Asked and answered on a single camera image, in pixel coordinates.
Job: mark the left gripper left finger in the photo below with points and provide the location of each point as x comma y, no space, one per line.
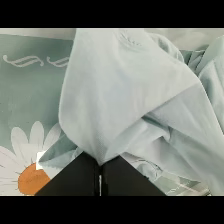
76,180

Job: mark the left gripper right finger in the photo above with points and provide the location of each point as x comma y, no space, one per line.
128,181

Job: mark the light blue shirt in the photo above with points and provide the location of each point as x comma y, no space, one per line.
133,100

